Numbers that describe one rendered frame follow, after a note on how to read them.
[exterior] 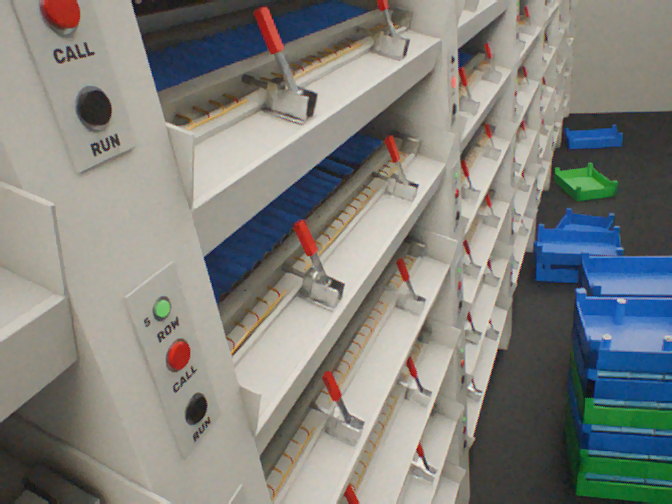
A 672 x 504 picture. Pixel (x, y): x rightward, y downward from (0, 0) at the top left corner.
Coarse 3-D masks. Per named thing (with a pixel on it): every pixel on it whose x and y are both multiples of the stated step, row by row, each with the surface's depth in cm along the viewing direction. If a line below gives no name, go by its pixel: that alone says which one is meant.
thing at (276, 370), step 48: (432, 144) 89; (384, 192) 78; (432, 192) 87; (384, 240) 68; (288, 288) 57; (240, 336) 50; (288, 336) 51; (336, 336) 58; (240, 384) 40; (288, 384) 47
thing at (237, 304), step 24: (384, 144) 85; (360, 168) 77; (336, 192) 70; (360, 192) 74; (312, 216) 65; (336, 216) 69; (288, 240) 60; (264, 264) 56; (288, 264) 58; (240, 288) 52; (264, 288) 54; (240, 312) 51
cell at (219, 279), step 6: (210, 270) 54; (216, 270) 55; (210, 276) 54; (216, 276) 54; (222, 276) 54; (228, 276) 54; (210, 282) 54; (216, 282) 54; (222, 282) 53; (228, 282) 53; (234, 282) 54; (222, 288) 53; (228, 288) 53
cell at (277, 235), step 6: (246, 222) 62; (252, 222) 62; (258, 222) 63; (246, 228) 62; (252, 228) 62; (258, 228) 62; (264, 228) 62; (270, 228) 62; (264, 234) 62; (270, 234) 62; (276, 234) 61; (282, 234) 61; (276, 240) 61; (282, 240) 62
